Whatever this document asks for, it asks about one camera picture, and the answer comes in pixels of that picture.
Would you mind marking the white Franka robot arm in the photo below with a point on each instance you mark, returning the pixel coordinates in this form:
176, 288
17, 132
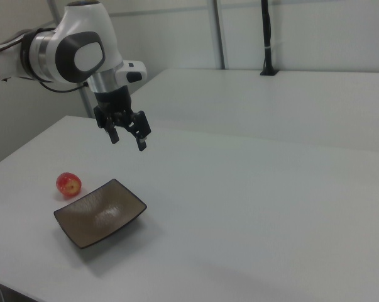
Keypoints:
82, 37

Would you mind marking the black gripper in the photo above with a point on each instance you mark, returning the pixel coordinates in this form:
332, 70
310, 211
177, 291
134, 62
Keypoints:
113, 102

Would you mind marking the brown rectangular ceramic plate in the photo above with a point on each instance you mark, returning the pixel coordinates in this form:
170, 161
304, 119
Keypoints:
99, 214

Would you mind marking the black pole with base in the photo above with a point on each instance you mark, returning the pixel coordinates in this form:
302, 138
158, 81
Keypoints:
266, 37

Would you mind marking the red yellow apple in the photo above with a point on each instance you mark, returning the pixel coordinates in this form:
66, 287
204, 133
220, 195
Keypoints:
68, 184

